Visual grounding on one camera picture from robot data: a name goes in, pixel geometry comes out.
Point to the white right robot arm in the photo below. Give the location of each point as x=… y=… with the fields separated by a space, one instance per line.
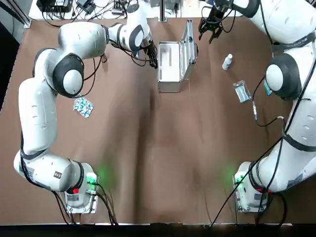
x=284 y=24

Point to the black usb hub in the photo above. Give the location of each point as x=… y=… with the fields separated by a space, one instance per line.
x=119 y=8

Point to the foil blister pack in bag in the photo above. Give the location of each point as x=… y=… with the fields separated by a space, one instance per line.
x=243 y=92

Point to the aluminium corner post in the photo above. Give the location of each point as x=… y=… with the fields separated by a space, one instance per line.
x=26 y=22

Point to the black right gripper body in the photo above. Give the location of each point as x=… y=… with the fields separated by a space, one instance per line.
x=215 y=16

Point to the black network switch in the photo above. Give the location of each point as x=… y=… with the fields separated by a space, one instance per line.
x=54 y=5

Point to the bag of blue-white capsules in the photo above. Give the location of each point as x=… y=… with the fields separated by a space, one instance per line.
x=84 y=107

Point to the silver aluminium medicine case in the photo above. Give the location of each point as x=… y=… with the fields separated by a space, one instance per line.
x=169 y=86

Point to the aluminium profile post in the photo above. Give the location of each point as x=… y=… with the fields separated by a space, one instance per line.
x=163 y=10

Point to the blue snack packet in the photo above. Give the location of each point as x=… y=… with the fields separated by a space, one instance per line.
x=266 y=89

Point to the small white plastic bottle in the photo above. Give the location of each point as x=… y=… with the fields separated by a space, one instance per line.
x=227 y=63

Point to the black flat adapter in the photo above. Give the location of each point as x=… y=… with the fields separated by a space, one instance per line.
x=86 y=6

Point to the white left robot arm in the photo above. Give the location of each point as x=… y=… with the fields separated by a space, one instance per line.
x=37 y=118

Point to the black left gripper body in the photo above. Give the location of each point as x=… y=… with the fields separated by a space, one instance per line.
x=153 y=54

